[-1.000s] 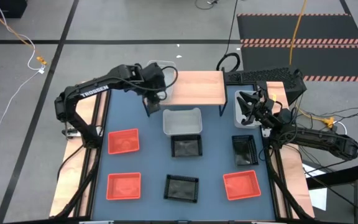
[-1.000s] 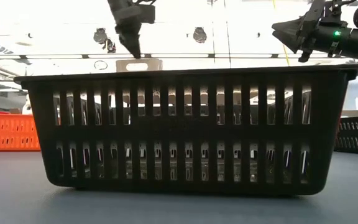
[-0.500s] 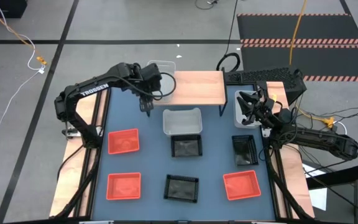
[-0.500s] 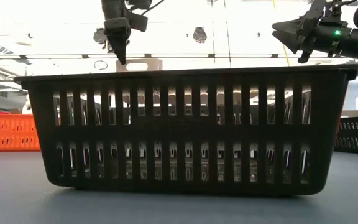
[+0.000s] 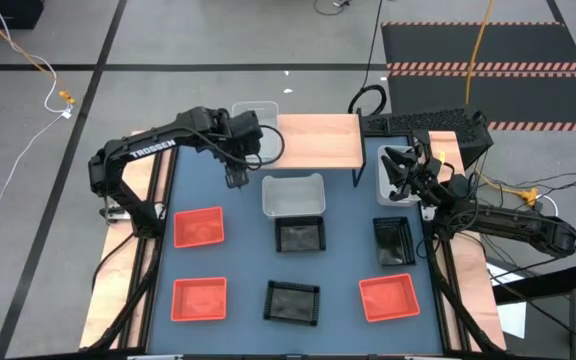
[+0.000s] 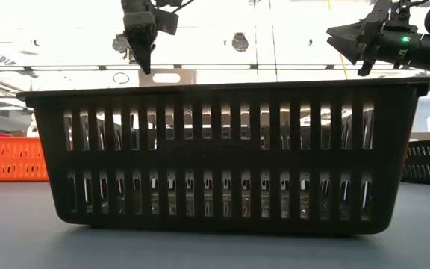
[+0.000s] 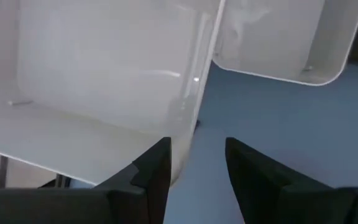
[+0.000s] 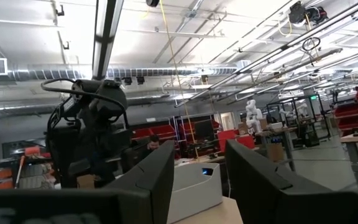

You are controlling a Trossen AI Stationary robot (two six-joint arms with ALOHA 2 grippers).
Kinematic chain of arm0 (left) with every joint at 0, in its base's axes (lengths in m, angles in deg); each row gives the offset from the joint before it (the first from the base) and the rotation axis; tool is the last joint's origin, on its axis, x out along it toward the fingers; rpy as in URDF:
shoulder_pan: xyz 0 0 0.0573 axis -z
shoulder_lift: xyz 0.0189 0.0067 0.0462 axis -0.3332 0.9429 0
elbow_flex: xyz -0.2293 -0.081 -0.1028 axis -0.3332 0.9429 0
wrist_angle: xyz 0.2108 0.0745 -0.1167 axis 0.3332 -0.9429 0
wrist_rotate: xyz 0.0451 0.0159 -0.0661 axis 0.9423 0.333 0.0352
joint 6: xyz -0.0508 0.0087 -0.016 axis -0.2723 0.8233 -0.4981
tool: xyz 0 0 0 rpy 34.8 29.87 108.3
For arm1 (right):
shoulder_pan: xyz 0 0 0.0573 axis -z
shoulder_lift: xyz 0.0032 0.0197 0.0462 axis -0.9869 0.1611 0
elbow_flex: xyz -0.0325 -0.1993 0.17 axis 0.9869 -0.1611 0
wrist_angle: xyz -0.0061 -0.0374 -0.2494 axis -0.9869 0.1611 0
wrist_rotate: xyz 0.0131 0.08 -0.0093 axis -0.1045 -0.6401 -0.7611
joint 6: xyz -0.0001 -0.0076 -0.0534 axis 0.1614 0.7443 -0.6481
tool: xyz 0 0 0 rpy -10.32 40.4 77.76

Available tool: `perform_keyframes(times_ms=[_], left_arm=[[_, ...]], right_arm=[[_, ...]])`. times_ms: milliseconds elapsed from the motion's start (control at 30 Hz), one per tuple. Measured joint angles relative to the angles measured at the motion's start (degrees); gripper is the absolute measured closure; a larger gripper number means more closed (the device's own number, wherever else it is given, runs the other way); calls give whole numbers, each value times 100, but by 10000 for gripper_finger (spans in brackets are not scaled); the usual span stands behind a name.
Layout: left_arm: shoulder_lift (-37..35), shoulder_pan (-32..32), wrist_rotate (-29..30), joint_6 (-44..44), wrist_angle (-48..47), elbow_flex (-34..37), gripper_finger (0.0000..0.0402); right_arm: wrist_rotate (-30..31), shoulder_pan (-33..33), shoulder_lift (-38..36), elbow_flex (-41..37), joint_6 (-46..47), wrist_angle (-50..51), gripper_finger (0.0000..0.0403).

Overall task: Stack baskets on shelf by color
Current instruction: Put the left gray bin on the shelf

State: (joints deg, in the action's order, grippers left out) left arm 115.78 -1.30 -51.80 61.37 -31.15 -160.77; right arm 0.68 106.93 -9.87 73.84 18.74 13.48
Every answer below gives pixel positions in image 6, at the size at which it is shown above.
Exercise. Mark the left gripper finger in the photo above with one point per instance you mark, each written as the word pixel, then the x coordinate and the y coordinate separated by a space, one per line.
pixel 143 48

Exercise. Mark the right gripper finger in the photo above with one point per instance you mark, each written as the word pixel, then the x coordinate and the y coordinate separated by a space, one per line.
pixel 349 30
pixel 349 50

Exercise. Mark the black slotted plastic basket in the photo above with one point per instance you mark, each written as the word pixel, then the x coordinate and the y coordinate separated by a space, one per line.
pixel 215 157
pixel 429 160

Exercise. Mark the orange slotted plastic basket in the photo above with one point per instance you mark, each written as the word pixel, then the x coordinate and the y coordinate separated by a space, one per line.
pixel 13 157

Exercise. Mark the white plastic bin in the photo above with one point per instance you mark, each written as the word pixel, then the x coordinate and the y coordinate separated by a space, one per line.
pixel 189 78

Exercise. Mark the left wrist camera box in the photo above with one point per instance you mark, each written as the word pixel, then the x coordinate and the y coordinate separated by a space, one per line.
pixel 166 22

